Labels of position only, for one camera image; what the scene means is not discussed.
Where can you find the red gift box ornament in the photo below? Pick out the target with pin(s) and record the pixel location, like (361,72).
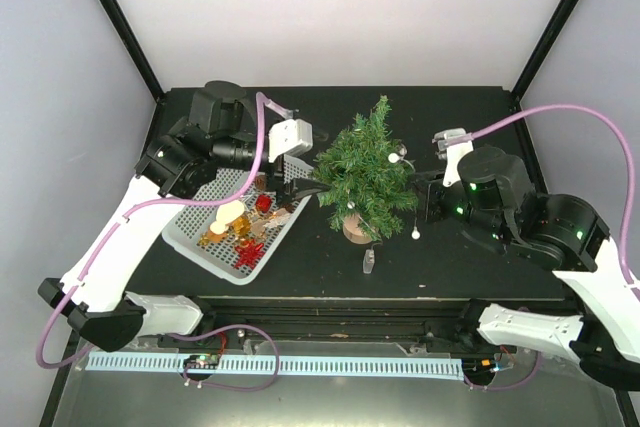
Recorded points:
(263,203)

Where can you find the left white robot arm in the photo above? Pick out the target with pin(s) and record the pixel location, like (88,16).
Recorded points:
(224,128)

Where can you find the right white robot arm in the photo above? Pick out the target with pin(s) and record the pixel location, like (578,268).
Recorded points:
(565,236)

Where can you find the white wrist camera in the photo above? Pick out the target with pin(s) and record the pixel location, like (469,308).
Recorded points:
(452,145)
(292,137)

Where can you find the clear battery box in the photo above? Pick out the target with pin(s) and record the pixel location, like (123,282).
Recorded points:
(368,261)

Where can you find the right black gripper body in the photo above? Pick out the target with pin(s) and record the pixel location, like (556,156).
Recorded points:
(484,220)

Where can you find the small green christmas tree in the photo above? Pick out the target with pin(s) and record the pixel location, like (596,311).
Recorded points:
(363,183)

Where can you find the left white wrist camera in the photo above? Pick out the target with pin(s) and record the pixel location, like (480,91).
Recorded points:
(292,137)

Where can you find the gold gift box ornament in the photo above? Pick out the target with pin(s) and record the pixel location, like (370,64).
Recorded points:
(241,226)

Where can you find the white perforated plastic basket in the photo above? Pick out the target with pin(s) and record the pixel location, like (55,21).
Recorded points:
(233,241)

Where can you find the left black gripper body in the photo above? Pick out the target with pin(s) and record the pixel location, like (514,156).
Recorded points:
(229,151)

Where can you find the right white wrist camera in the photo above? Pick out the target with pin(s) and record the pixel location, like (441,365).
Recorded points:
(452,145)

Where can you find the white slotted cable duct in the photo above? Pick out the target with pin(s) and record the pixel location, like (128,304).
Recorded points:
(284,365)

